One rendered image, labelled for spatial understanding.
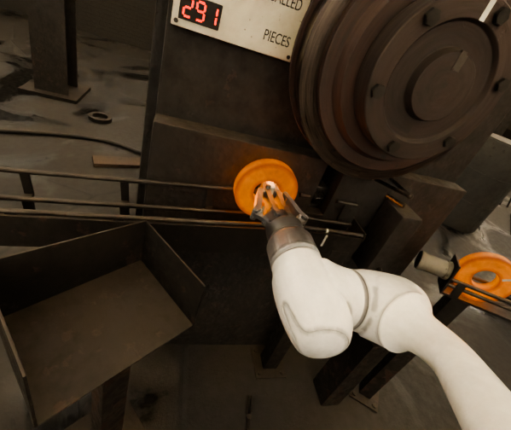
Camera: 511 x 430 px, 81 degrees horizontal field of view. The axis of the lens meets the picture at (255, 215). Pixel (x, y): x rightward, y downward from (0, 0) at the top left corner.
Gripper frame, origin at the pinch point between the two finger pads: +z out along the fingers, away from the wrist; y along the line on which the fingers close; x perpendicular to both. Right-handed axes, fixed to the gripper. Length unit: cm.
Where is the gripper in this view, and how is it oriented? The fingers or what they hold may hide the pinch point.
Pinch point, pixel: (268, 183)
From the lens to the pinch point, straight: 73.0
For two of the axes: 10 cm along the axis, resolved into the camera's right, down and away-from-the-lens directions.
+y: 9.4, 1.4, 3.1
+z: -1.6, -6.2, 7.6
